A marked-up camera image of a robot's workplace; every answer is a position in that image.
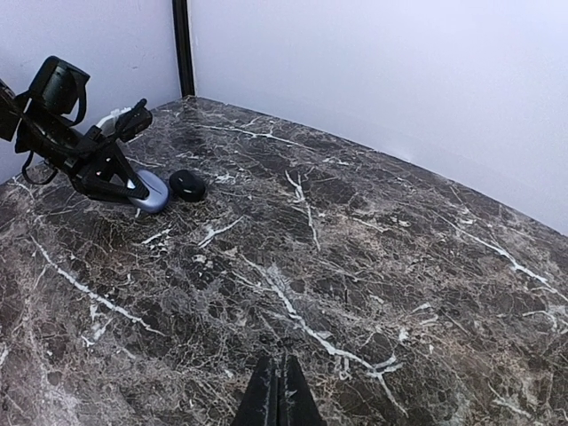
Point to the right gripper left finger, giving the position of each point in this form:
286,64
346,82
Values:
259,406

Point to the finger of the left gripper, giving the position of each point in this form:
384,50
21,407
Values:
108,176

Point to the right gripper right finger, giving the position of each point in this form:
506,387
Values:
296,405

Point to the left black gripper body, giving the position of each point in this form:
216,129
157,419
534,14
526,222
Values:
90,143

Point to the purple charging case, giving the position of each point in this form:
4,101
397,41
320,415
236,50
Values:
159,193

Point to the black earbud charging case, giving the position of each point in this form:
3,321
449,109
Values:
188,186

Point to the left black frame post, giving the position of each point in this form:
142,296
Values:
181,23

